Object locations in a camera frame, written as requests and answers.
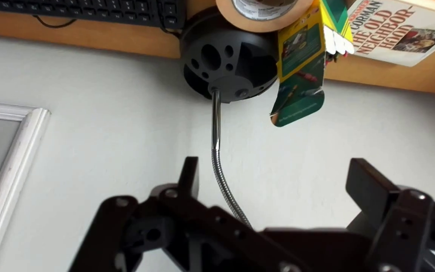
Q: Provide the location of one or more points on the white paperback book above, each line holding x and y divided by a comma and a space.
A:
391, 30

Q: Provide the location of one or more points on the black keyboard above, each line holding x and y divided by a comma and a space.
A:
169, 15

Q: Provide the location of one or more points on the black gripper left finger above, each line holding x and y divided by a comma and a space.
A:
189, 179

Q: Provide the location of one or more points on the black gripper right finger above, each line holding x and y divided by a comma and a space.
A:
370, 191

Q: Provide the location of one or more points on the wooden roll-top desk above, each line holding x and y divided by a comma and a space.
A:
148, 41

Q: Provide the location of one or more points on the brown packing tape roll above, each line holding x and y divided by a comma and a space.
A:
263, 15

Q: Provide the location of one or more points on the black lamp head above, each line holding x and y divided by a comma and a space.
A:
220, 58

